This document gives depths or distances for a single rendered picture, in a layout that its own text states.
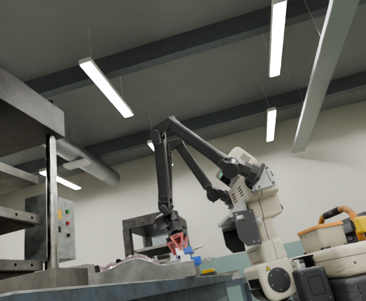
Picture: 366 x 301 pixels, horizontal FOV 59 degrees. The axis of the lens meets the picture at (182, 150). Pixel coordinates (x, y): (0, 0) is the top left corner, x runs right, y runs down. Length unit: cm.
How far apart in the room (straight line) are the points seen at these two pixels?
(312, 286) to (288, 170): 703
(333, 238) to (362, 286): 27
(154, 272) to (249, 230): 51
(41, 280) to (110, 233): 804
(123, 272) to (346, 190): 760
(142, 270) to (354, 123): 828
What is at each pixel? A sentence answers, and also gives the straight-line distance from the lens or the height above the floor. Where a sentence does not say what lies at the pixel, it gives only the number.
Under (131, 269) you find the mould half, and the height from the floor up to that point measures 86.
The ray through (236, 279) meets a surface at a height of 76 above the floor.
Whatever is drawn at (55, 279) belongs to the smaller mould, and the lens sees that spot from 93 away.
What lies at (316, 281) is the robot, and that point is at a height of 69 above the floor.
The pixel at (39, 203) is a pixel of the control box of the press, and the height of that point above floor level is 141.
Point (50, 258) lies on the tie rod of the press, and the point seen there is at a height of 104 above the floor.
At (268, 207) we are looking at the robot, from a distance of 166.
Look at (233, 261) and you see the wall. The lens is 811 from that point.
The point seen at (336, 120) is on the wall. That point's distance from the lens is 913.
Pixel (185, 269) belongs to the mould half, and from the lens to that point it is 126.
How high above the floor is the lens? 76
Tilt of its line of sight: 23 degrees up
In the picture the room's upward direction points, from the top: 11 degrees counter-clockwise
